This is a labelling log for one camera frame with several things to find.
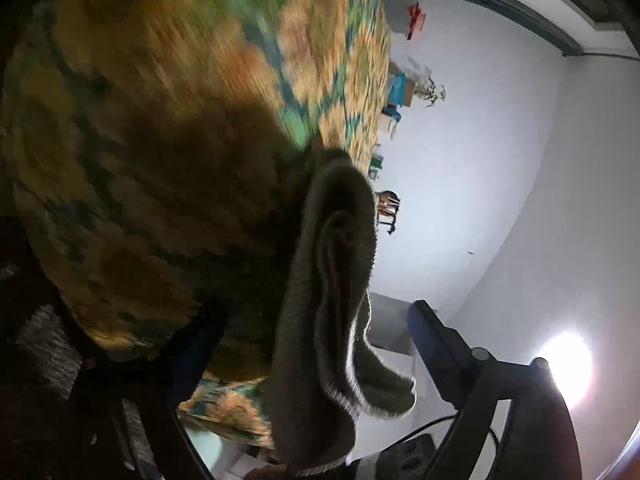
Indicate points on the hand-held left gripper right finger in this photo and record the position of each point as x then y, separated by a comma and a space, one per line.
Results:
430, 350

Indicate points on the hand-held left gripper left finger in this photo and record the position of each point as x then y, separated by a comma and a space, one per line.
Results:
195, 355

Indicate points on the grey knit sweater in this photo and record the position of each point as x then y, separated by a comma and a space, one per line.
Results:
325, 285

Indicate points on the bright ceiling lamp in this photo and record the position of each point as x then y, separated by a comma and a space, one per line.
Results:
566, 367

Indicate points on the cluttered table with items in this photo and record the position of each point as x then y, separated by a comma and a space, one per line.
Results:
390, 215

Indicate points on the person's speckled knit garment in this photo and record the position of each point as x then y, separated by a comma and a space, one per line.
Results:
47, 350

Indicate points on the red white tote bag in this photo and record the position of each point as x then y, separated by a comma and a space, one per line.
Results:
386, 200

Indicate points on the green box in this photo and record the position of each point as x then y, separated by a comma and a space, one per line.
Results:
377, 164

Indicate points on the sunflower print blanket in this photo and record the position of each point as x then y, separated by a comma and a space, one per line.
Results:
175, 110

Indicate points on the small cardboard box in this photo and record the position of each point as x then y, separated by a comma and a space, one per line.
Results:
409, 94

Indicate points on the potted plant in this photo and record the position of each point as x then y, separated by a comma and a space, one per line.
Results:
432, 92

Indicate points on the blue plastic bag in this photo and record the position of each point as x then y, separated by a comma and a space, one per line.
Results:
397, 89

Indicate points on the red cloth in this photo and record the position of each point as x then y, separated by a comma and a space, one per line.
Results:
415, 20

